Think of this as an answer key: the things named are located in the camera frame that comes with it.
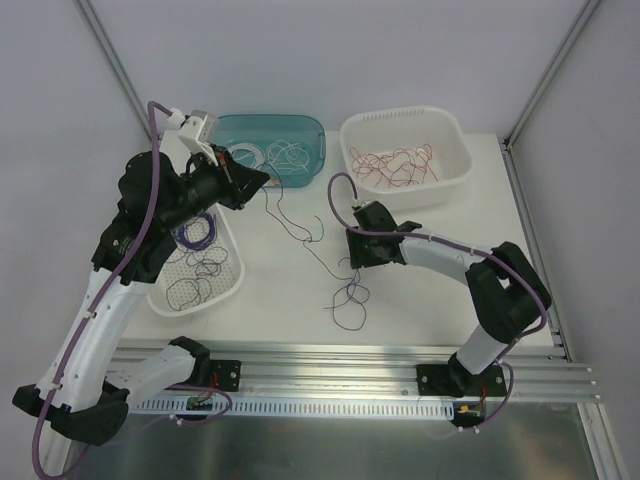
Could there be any separated purple wire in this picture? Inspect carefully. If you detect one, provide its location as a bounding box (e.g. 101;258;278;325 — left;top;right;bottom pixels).
182;244;224;281

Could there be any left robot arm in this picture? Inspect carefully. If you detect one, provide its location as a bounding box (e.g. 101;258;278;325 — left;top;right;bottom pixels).
12;146;269;446

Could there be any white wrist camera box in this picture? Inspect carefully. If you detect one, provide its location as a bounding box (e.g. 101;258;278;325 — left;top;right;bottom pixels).
169;108;219;163

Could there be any teal plastic bin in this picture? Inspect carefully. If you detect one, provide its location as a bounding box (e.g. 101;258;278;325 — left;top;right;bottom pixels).
211;114;326;188

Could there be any long red wire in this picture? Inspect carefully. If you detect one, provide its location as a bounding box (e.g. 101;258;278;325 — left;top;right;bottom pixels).
349;144;439;191

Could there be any white wire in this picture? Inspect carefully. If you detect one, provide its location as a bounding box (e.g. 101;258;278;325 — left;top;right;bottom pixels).
229;142;269;169
264;139;314;176

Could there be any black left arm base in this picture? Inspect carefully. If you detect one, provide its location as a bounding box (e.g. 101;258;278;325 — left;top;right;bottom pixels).
190;359;242;392

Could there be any white slotted cable duct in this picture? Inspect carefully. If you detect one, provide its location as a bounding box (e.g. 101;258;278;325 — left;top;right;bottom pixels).
133;394;454;421

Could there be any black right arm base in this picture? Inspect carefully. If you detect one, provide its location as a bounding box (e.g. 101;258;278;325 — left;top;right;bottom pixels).
415;363;507;398

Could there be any coiled purple wire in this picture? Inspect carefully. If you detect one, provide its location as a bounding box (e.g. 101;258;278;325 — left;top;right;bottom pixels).
172;209;219;251

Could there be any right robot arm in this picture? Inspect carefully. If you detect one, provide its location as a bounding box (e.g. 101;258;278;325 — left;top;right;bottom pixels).
346;201;552;398

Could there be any coiled white wire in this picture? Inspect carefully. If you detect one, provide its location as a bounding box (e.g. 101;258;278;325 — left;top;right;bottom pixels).
229;142;269;169

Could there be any loose purple wire in tray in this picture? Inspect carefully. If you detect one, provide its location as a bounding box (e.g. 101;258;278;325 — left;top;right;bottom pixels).
165;274;214;312

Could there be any white tub basket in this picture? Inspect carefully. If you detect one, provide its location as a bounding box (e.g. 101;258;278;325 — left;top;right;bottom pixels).
339;105;475;211

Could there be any white perforated tray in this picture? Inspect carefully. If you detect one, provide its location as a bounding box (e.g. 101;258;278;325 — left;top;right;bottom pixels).
147;206;245;318

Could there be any aluminium frame rail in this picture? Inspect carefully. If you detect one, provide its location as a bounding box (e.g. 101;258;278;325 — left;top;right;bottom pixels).
207;341;602;403

